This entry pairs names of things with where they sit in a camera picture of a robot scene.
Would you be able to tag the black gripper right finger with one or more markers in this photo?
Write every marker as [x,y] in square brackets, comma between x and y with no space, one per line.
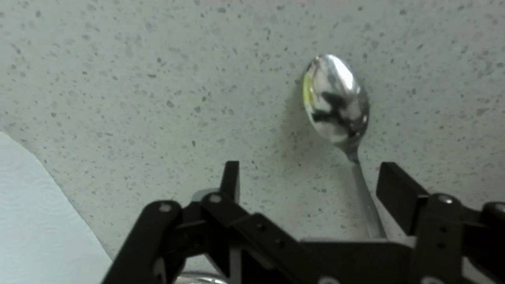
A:
[445,230]

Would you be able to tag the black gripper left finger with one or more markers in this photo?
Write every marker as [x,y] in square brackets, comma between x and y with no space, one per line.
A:
[243,248]

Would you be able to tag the white paper towel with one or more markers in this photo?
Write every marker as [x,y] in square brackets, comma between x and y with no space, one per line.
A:
[43,238]

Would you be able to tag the silver spoon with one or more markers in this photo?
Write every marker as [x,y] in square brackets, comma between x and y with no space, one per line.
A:
[338,107]

